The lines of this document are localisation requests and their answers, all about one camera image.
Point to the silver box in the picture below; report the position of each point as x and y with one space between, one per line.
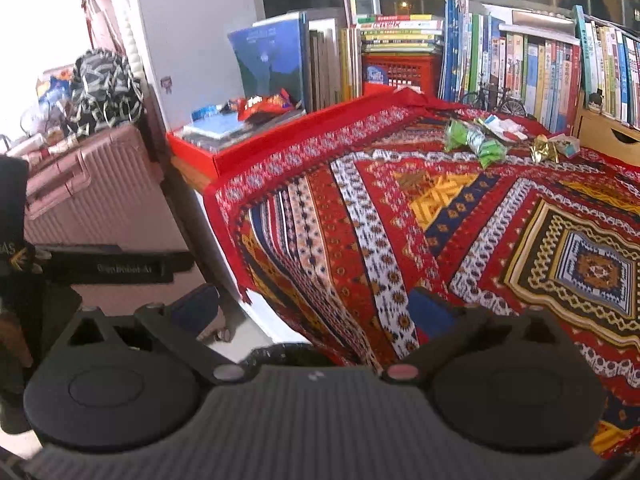
542 17

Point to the dark printed cloth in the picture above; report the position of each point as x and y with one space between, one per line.
12 210

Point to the wooden drawer box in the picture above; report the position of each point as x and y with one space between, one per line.
600 127

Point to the black trash bag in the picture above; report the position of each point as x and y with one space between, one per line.
285 355

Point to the green wrapper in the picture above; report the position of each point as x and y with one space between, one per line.
492 152
462 135

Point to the flat stack of books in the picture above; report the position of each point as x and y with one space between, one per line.
400 35

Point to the miniature black bicycle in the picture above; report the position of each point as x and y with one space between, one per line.
512 107

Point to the small wall sticker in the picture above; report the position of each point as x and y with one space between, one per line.
165 85

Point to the colourful clutter pile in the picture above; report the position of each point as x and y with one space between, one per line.
50 90

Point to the large blue book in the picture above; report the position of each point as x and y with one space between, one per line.
270 60

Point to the small black figurine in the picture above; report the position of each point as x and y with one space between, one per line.
595 100

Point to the white red paper scrap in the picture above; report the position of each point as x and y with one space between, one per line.
505 127

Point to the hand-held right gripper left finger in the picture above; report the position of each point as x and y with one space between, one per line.
197 307

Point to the gold foil wrapper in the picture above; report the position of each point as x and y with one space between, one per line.
545 149

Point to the small blue packet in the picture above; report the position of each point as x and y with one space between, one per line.
207 111

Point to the row of books on drawer box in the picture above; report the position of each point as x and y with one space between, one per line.
615 70

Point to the pink curtain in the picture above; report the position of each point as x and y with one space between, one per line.
100 10

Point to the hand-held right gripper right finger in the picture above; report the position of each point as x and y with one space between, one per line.
425 312

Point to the black white patterned bag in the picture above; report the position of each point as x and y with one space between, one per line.
102 90

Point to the red plastic crate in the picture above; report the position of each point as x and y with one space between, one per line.
410 72

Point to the red snack wrapper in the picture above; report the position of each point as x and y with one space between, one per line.
260 105

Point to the row of blue green books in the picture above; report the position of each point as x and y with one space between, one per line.
525 70

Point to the row of tall thin books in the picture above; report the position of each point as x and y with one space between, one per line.
330 65

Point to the pink suitcase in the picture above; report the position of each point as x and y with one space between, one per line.
110 195

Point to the red patterned tablecloth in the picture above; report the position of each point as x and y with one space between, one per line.
350 210

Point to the red tray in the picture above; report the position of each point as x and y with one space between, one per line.
260 145

